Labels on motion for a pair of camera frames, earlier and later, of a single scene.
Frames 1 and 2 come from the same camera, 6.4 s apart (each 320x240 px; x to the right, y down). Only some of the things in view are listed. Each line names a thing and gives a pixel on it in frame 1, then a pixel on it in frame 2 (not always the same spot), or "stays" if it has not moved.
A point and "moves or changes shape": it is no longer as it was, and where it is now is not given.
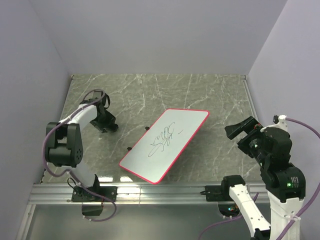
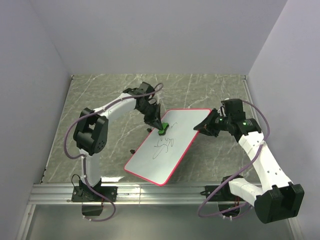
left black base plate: (80, 195) stays
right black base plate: (217, 193) stays
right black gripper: (250, 124) -> (206, 125)
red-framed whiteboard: (157, 151) moves or changes shape
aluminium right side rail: (252, 105) stays
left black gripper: (110, 119) -> (155, 121)
